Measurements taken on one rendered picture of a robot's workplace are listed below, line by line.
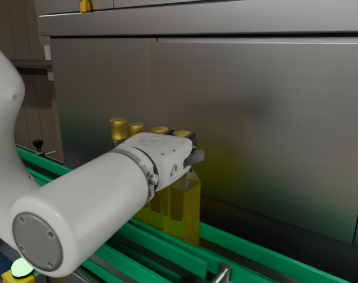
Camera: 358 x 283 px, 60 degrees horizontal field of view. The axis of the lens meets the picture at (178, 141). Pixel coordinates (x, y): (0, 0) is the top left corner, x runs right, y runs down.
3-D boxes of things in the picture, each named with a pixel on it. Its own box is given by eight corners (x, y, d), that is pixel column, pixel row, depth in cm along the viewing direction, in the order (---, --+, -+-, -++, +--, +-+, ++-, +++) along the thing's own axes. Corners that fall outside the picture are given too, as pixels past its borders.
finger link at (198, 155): (209, 159, 45) (202, 146, 51) (157, 161, 44) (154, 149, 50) (209, 167, 46) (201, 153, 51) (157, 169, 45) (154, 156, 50)
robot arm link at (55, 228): (110, 223, 42) (161, 200, 37) (30, 292, 30) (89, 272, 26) (77, 170, 42) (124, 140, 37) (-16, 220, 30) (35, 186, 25)
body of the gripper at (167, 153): (162, 155, 38) (195, 132, 48) (95, 145, 42) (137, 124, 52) (163, 209, 40) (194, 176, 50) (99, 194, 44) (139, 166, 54)
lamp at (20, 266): (38, 270, 71) (36, 259, 70) (18, 282, 67) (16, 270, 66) (28, 262, 73) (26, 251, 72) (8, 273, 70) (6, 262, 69)
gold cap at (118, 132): (108, 141, 67) (107, 121, 65) (114, 136, 70) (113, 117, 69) (124, 141, 66) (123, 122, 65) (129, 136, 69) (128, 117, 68)
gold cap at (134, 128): (149, 144, 65) (148, 123, 63) (136, 148, 62) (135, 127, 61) (136, 141, 67) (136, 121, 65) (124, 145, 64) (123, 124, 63)
